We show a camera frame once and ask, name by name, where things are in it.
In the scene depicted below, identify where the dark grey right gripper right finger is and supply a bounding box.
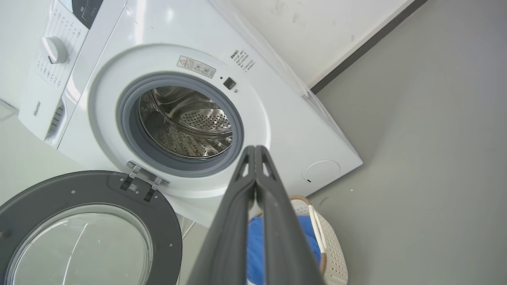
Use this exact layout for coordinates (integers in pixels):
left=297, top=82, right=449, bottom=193
left=256, top=145, right=326, bottom=285

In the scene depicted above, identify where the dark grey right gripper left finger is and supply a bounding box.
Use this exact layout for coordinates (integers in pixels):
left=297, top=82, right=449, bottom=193
left=186, top=145, right=256, bottom=285

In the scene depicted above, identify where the round black glass washer door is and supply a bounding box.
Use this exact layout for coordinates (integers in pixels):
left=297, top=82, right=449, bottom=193
left=0, top=170, right=183, bottom=285

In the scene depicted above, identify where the metal door hinge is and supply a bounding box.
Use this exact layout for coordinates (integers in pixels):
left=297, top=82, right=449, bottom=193
left=120, top=160, right=170, bottom=202

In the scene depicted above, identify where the white front-load washing machine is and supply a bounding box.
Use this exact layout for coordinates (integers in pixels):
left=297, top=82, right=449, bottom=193
left=0, top=0, right=363, bottom=228

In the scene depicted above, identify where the blue garment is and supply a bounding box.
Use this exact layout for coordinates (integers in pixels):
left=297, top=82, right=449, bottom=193
left=246, top=215, right=322, bottom=285

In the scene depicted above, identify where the white plastic laundry basket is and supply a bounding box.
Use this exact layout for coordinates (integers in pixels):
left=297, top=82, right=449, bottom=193
left=249, top=195, right=349, bottom=285

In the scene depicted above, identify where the round white filter cover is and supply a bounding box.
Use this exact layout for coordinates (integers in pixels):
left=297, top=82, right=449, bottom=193
left=303, top=160, right=341, bottom=186

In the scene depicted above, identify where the steel washer drum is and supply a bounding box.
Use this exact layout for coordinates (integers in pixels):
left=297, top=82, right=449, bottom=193
left=139, top=86, right=233, bottom=159

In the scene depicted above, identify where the white warning sticker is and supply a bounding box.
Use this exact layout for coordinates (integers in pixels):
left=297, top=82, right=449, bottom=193
left=177, top=55, right=217, bottom=79

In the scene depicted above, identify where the black baseboard strip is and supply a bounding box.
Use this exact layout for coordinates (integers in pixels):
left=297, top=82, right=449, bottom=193
left=311, top=0, right=428, bottom=94

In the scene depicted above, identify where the white control knob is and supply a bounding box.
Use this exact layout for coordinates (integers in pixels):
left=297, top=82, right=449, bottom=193
left=42, top=36, right=69, bottom=65

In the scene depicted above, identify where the black display panel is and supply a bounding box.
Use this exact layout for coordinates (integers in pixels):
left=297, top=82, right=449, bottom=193
left=71, top=0, right=104, bottom=29

